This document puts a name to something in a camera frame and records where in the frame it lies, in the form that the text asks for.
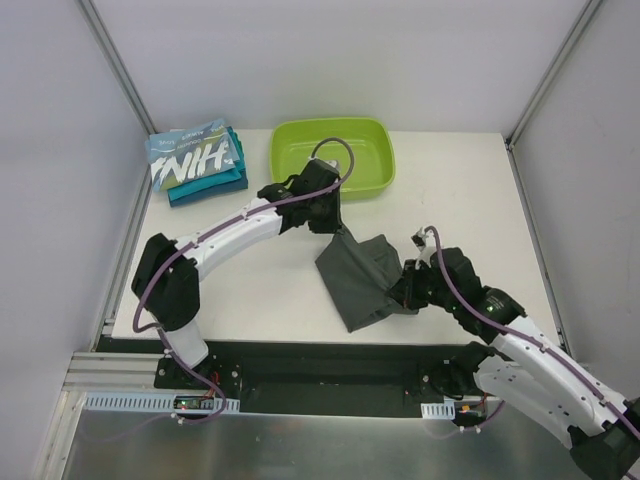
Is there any dark grey t-shirt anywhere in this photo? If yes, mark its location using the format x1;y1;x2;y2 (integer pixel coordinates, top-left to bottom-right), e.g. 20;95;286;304
315;228;418;333

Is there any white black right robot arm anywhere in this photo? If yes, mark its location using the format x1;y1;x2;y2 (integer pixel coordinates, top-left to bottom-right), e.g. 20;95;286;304
389;226;639;479

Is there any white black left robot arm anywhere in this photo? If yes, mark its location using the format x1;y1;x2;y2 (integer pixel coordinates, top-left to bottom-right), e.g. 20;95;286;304
131;158;341;389

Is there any lime green plastic tub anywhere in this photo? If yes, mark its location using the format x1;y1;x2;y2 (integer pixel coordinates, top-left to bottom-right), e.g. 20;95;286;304
268;116;397;203

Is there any teal folded t-shirt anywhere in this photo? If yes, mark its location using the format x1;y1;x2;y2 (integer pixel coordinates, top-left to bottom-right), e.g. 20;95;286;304
167;126;248;208

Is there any light blue printed folded t-shirt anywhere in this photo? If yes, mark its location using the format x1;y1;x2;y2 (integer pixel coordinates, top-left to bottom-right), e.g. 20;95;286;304
145;118;236;192

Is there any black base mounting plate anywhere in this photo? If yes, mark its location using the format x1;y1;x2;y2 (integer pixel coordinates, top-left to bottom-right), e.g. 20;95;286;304
97;338;485;418

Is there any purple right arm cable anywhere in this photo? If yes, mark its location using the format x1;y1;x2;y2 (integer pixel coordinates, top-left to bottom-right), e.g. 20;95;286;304
422;225;640;441

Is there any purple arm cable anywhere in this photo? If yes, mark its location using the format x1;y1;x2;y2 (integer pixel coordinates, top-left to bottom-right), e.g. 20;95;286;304
132;137;357;361
422;225;640;441

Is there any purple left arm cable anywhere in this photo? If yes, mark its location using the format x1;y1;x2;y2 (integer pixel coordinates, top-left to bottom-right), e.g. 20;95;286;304
132;137;357;361

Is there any right white slotted cable duct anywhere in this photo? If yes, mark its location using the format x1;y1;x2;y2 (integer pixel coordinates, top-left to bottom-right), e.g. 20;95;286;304
420;399;456;421

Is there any white slotted cable duct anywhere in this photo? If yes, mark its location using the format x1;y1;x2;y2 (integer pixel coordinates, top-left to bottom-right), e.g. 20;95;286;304
420;399;456;421
84;392;223;415

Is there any aluminium front rail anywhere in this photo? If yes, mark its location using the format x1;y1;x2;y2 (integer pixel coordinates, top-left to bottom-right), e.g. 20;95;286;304
62;350;169;391

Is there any left white slotted cable duct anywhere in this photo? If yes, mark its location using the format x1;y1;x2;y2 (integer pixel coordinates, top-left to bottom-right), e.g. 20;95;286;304
84;392;223;415

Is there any left aluminium frame post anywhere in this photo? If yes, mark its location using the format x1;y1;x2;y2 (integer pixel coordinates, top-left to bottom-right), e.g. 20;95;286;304
75;0;157;134

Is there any aluminium frame post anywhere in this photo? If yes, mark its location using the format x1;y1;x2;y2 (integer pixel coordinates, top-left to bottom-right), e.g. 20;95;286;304
505;0;606;151
75;0;157;134

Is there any right aluminium frame post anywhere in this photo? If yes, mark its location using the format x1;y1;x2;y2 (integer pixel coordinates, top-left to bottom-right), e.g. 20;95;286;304
505;0;606;151

